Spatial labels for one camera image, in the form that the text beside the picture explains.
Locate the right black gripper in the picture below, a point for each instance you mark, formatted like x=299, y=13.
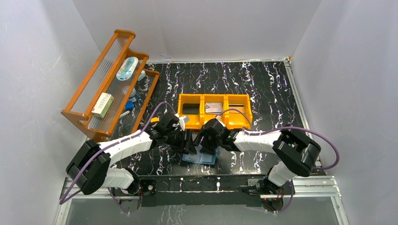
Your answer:
x=206, y=144

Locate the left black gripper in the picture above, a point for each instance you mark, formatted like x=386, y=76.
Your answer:
x=185, y=141

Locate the blue card holder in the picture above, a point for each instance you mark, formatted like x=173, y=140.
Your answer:
x=201, y=158

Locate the yellow three-compartment bin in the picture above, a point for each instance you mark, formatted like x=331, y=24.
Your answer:
x=231, y=118

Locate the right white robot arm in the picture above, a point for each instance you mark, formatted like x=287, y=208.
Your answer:
x=297, y=151

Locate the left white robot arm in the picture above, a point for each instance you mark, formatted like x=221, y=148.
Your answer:
x=92, y=167

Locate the silver cards in bin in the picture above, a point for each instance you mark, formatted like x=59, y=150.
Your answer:
x=213, y=107

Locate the yellow grey eraser block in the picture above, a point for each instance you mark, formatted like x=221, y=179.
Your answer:
x=155, y=120

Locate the white pen on shelf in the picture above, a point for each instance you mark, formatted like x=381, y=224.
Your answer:
x=124, y=114

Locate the small grey blue item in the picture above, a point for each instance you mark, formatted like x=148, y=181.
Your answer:
x=141, y=76

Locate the orange wooden shelf rack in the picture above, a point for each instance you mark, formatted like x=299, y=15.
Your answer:
x=102, y=78

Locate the white red small box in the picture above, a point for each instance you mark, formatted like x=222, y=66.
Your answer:
x=102, y=105

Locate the light blue oval case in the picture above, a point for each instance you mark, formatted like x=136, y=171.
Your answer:
x=126, y=70

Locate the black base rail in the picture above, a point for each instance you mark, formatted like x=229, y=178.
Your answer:
x=202, y=186

